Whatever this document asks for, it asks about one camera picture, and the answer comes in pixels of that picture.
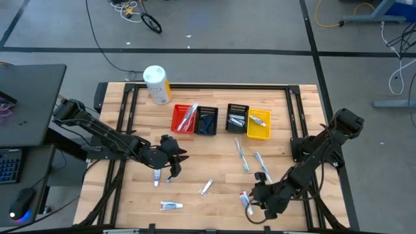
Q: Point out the red white toothbrush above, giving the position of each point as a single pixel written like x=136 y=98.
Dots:
x=188 y=116

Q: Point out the grey desk foot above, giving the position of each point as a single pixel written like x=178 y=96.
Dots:
x=393 y=104

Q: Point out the yellow plastic basket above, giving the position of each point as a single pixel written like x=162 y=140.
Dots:
x=259 y=131

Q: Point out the blue toothbrush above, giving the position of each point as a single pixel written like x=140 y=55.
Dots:
x=262 y=165

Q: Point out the black computer mouse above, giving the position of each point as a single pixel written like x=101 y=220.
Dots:
x=21 y=204

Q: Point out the small toiletry item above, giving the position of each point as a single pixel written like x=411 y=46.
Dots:
x=169 y=179

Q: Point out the white travel toothpaste tube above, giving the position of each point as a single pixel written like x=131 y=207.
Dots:
x=157 y=177
x=246 y=201
x=171 y=205
x=257 y=120

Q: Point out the purple item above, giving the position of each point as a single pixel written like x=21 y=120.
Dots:
x=5 y=109

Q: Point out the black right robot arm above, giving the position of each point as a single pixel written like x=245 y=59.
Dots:
x=318 y=152

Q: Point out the blue metal desk leg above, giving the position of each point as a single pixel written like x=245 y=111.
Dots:
x=373 y=16

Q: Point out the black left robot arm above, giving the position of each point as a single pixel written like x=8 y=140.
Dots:
x=107 y=136

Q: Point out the blue disposable razor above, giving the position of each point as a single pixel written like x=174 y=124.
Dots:
x=209 y=122
x=203 y=126

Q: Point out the green toothbrush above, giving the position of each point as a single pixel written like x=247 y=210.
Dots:
x=242 y=154

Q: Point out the clear toothbrush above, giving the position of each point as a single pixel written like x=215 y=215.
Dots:
x=182 y=125

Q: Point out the blue bin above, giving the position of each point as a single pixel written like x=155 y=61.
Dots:
x=406 y=8

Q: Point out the black plastic basket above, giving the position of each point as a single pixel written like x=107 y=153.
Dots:
x=237 y=128
x=198 y=130

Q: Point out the red plastic basket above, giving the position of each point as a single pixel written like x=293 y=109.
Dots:
x=177 y=126

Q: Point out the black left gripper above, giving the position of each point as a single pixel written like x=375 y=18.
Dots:
x=169 y=146

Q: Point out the metal nail clipper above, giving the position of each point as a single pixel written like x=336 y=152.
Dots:
x=237 y=116
x=236 y=122
x=206 y=187

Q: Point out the black desk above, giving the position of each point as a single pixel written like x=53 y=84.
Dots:
x=29 y=100

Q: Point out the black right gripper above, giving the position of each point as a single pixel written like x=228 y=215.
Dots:
x=273 y=198

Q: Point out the white wipes canister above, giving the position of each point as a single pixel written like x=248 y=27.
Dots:
x=157 y=86

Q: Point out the black keyboard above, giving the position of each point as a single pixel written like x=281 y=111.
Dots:
x=9 y=165

